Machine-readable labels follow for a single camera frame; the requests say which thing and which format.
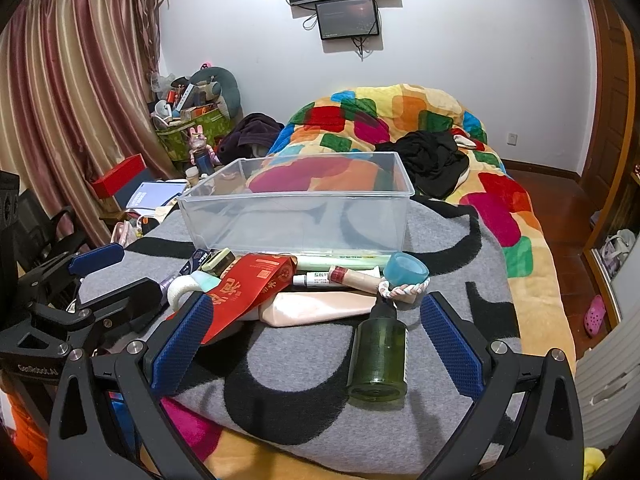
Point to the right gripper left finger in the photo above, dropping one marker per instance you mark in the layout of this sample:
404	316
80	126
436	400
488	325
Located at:
172	347

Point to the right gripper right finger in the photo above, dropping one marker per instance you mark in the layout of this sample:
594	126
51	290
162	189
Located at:
459	344

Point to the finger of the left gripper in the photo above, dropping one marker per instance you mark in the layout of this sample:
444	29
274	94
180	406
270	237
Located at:
129	302
99	258

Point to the white tape roll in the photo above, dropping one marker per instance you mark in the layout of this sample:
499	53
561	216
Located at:
198	281

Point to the blue white card pack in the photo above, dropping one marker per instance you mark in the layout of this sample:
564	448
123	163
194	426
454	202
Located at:
194	262

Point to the tan rectangular box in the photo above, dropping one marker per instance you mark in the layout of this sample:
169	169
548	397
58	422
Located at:
217	262

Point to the red paper envelope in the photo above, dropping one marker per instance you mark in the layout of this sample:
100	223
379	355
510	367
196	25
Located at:
248	283

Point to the beige cosmetic tube red cap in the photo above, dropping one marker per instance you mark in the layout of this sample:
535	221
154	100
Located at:
374	284

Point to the pink lotion tube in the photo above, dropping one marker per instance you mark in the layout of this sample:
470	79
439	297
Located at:
289	309

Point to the long pale green box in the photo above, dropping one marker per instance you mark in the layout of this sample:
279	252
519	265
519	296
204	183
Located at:
323	263

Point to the purple bottle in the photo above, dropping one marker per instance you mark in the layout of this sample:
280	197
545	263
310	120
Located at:
164	285

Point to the white ointment tube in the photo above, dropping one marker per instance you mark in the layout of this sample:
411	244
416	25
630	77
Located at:
312	280

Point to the red box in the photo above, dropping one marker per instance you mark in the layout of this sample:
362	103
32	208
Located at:
120	175

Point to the white blue booklet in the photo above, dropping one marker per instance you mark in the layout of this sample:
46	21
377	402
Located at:
151	195

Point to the grey black blanket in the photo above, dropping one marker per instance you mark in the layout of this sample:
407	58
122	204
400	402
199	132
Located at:
287	386

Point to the pink clog shoe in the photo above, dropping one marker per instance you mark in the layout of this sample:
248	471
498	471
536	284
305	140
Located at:
594	316

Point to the pink bunny doll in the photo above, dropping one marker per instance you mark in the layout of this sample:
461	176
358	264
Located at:
202	155

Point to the black clothing pile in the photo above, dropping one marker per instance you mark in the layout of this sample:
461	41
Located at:
433	162

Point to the clear plastic storage box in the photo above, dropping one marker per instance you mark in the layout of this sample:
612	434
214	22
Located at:
328	203

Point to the dark purple clothing pile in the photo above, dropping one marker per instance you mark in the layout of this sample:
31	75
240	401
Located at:
252	137

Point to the striped pink curtain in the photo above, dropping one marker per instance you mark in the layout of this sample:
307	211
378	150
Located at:
75	95

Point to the grey plush toy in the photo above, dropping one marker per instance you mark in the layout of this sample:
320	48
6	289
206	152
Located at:
222	86

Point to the colourful patchwork duvet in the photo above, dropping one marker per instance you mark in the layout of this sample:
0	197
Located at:
355	120

